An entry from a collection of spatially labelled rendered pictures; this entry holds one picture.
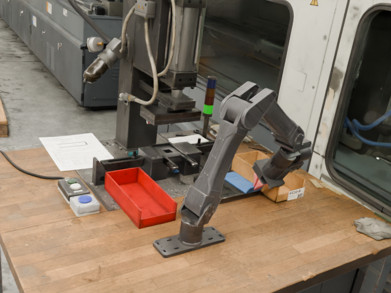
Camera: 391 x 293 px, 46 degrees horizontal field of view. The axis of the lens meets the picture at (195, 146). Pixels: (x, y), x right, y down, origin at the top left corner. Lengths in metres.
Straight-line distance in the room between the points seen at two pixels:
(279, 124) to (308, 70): 0.67
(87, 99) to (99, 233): 3.52
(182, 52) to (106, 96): 3.35
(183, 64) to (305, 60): 0.64
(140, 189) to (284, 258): 0.51
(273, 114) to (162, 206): 0.44
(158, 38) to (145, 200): 0.52
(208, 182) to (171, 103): 0.40
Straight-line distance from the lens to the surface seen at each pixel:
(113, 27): 4.64
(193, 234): 1.23
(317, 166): 1.85
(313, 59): 1.92
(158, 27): 1.50
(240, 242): 1.32
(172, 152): 1.59
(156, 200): 1.44
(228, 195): 1.50
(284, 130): 1.32
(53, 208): 1.40
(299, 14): 1.99
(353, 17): 1.73
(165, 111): 1.51
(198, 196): 1.20
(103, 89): 4.75
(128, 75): 1.71
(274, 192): 1.55
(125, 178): 1.52
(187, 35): 1.46
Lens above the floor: 1.63
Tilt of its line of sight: 23 degrees down
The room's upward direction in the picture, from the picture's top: 8 degrees clockwise
